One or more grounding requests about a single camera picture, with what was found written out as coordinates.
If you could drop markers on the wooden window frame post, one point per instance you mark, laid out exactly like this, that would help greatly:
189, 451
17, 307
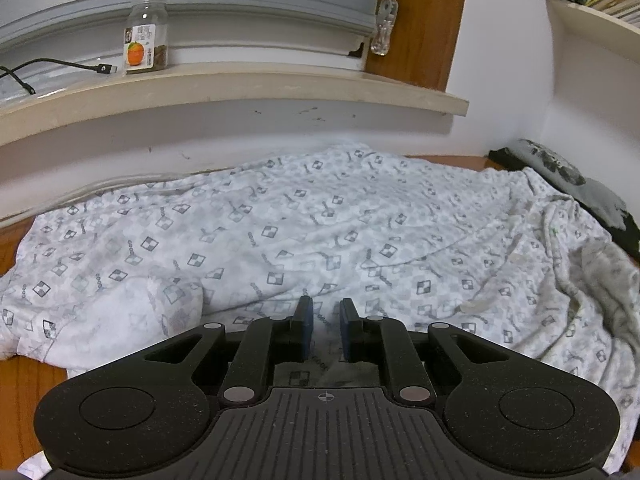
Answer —
425, 25

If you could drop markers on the white checker print shirt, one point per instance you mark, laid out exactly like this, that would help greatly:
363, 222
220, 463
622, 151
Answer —
300, 220

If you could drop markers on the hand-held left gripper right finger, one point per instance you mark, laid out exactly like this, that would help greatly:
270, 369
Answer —
345, 332

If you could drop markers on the clear jar orange label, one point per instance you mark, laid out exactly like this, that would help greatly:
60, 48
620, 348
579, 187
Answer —
145, 35

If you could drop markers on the beige window sill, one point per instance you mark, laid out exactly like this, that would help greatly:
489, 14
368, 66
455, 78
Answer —
250, 95

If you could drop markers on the grey window blind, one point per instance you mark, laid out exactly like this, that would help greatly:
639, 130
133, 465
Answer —
250, 0

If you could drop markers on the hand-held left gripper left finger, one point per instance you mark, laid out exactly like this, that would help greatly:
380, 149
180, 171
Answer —
306, 330

